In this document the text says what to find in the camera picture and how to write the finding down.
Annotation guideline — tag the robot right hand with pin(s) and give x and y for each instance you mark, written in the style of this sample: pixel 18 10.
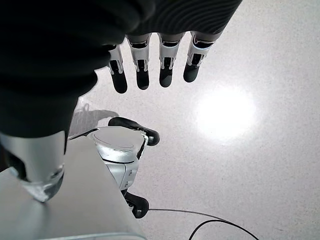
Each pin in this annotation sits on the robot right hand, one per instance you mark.
pixel 45 62

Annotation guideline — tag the robot right leg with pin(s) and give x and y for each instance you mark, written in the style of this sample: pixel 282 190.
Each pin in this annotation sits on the robot right leg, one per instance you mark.
pixel 87 187

